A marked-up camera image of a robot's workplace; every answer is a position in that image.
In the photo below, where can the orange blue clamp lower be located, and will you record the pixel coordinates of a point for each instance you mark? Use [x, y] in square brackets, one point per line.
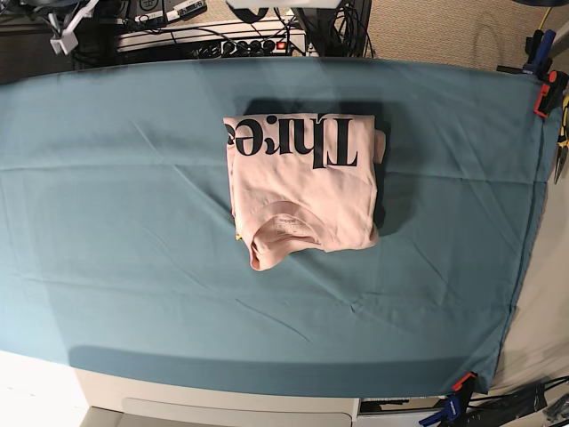
[455, 404]

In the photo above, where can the pink T-shirt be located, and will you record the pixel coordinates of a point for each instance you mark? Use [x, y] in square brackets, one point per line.
[303, 181]

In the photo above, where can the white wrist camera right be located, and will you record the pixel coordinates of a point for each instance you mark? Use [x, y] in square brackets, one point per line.
[64, 44]

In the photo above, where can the yellow handled pliers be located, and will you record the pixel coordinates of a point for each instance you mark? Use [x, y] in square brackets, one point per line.
[562, 142]

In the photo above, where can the blue black clamp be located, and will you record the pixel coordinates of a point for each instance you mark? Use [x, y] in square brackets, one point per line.
[537, 49]

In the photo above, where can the teal table cloth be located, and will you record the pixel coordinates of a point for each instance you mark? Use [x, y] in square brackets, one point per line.
[118, 247]

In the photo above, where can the white power strip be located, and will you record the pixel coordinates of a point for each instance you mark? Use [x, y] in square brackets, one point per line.
[255, 47]

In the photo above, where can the orange black clamp upper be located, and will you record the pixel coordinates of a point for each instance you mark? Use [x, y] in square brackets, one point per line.
[551, 93]

